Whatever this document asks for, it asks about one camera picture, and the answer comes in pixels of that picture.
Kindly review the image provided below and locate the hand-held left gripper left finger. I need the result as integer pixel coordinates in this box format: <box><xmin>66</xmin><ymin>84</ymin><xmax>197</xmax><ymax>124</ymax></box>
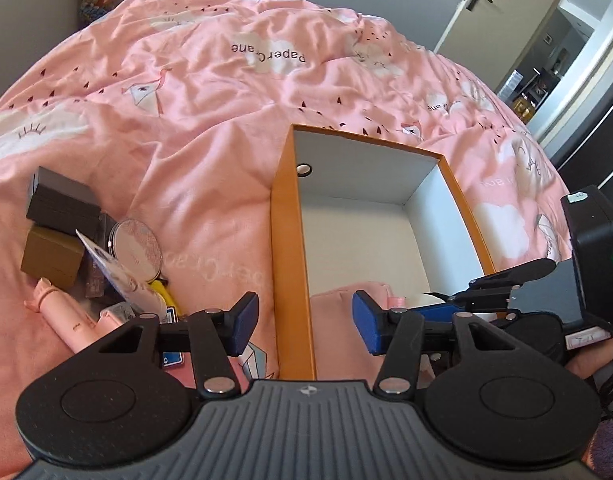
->
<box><xmin>89</xmin><ymin>292</ymin><xmax>261</xmax><ymax>400</ymax></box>

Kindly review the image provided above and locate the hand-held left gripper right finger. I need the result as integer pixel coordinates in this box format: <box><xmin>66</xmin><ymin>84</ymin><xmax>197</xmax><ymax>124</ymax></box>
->
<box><xmin>352</xmin><ymin>290</ymin><xmax>526</xmax><ymax>400</ymax></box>

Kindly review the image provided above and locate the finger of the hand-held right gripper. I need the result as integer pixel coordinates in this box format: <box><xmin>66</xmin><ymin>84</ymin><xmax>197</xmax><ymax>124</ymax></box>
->
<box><xmin>415</xmin><ymin>303</ymin><xmax>459</xmax><ymax>322</ymax></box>
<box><xmin>422</xmin><ymin>258</ymin><xmax>557</xmax><ymax>315</ymax></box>

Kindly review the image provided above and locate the orange storage box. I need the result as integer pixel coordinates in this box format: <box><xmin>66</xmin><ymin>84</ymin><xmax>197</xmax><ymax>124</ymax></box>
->
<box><xmin>270</xmin><ymin>122</ymin><xmax>499</xmax><ymax>381</ymax></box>

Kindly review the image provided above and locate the yellow tape measure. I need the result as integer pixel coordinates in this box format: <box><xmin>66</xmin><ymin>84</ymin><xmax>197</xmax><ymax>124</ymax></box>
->
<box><xmin>149</xmin><ymin>277</ymin><xmax>180</xmax><ymax>321</ymax></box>

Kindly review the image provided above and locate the white lotion tube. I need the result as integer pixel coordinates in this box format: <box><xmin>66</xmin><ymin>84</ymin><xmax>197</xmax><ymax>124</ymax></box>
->
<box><xmin>75</xmin><ymin>229</ymin><xmax>167</xmax><ymax>316</ymax></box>

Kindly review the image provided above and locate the pink tube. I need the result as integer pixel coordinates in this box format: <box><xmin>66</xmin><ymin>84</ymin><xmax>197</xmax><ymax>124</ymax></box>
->
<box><xmin>24</xmin><ymin>277</ymin><xmax>104</xmax><ymax>356</ymax></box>

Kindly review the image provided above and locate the person's right hand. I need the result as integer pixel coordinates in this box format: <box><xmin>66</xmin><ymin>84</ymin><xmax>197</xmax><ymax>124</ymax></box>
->
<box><xmin>566</xmin><ymin>342</ymin><xmax>613</xmax><ymax>391</ymax></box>

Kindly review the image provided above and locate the pink pouch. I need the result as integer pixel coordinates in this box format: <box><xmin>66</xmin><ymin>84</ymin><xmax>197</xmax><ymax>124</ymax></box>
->
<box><xmin>310</xmin><ymin>282</ymin><xmax>409</xmax><ymax>381</ymax></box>

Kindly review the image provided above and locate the round patterned compact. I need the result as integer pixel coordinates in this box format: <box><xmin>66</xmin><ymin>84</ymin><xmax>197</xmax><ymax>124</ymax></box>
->
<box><xmin>108</xmin><ymin>217</ymin><xmax>164</xmax><ymax>278</ymax></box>

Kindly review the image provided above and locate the pink small box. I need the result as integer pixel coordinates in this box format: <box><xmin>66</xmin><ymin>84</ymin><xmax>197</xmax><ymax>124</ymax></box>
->
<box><xmin>94</xmin><ymin>307</ymin><xmax>137</xmax><ymax>343</ymax></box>

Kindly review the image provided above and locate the brown patterned packet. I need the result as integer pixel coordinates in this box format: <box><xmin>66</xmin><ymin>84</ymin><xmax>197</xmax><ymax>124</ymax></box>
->
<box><xmin>84</xmin><ymin>250</ymin><xmax>112</xmax><ymax>302</ymax></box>

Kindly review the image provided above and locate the brown cardboard box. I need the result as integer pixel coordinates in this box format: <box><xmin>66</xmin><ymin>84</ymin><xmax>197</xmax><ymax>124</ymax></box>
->
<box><xmin>20</xmin><ymin>225</ymin><xmax>87</xmax><ymax>291</ymax></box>

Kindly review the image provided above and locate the black box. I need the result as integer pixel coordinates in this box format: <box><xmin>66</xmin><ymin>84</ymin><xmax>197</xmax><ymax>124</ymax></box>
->
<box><xmin>26</xmin><ymin>185</ymin><xmax>104</xmax><ymax>238</ymax></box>

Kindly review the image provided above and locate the pink printed blanket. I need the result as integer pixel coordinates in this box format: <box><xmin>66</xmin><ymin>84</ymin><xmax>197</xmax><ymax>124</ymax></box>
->
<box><xmin>0</xmin><ymin>0</ymin><xmax>577</xmax><ymax>466</ymax></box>

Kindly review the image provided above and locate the grey box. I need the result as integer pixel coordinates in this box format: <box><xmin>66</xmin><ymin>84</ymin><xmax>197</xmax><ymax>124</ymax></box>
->
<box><xmin>33</xmin><ymin>166</ymin><xmax>94</xmax><ymax>196</ymax></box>

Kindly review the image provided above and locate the white door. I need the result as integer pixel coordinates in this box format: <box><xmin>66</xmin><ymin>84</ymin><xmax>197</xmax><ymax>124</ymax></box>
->
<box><xmin>433</xmin><ymin>0</ymin><xmax>582</xmax><ymax>93</ymax></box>

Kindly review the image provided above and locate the white door frame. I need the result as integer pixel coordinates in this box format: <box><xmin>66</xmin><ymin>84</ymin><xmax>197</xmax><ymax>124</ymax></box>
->
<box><xmin>529</xmin><ymin>0</ymin><xmax>613</xmax><ymax>158</ymax></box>

